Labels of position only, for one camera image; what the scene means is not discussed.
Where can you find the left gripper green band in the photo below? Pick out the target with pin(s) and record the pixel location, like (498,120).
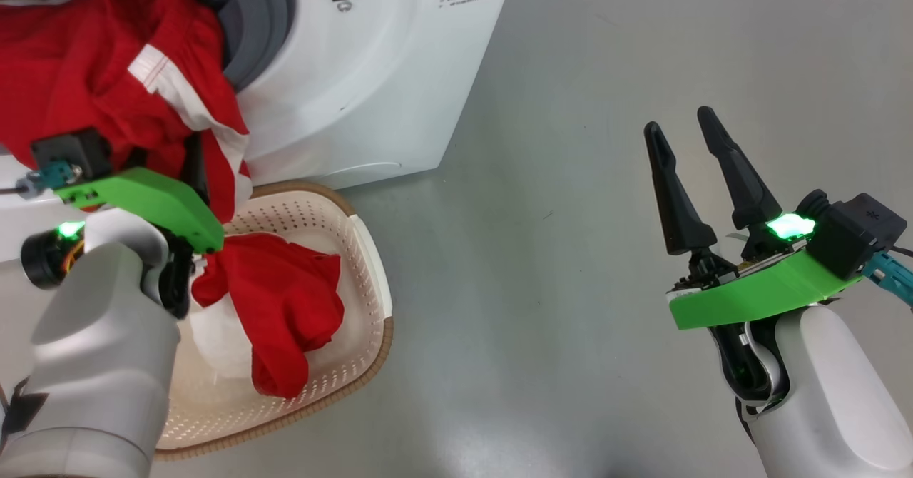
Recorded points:
(157,203)

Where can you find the teal left camera connector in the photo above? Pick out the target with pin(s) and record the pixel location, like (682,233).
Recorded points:
(53,176)

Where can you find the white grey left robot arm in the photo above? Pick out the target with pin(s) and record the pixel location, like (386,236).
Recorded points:
(100,364)

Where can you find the cream perforated laundry basket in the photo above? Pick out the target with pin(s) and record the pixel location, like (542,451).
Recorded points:
(356,307)

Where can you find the grey rubber door seal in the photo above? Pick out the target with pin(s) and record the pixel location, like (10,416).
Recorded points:
(264,14)

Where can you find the teal right camera connector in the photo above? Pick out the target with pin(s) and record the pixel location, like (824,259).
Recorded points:
(891,275)

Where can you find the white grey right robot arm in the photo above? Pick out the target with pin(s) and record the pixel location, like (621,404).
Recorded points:
(834,407)

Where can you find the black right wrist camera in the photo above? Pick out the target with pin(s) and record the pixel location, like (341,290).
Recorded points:
(856,232)

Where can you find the red garment with white stripes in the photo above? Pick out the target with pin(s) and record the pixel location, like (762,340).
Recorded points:
(71,71)

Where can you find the white front-load washing machine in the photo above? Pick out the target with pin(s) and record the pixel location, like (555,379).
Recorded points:
(371,71)

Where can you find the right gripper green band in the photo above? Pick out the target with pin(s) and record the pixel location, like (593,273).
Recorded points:
(763,296)

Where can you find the teal camera connector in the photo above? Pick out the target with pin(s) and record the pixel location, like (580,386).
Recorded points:
(53,176)
(891,275)

